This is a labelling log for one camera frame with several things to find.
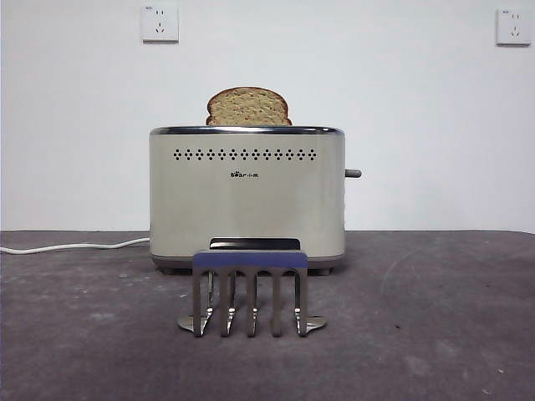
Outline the brown seeded bread slice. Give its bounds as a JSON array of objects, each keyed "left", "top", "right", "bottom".
[{"left": 205, "top": 87, "right": 293, "bottom": 126}]

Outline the cream steel toaster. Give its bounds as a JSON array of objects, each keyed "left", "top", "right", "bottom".
[{"left": 149, "top": 124, "right": 347, "bottom": 276}]

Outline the steel toast rack blue tape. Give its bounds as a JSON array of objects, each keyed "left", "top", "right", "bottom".
[{"left": 176, "top": 236, "right": 329, "bottom": 338}]

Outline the white wall socket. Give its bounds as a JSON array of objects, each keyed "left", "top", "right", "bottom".
[
  {"left": 496, "top": 8, "right": 532, "bottom": 48},
  {"left": 140, "top": 4, "right": 180, "bottom": 44}
]

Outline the white power cable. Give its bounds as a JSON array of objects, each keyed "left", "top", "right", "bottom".
[{"left": 0, "top": 237, "right": 151, "bottom": 255}]

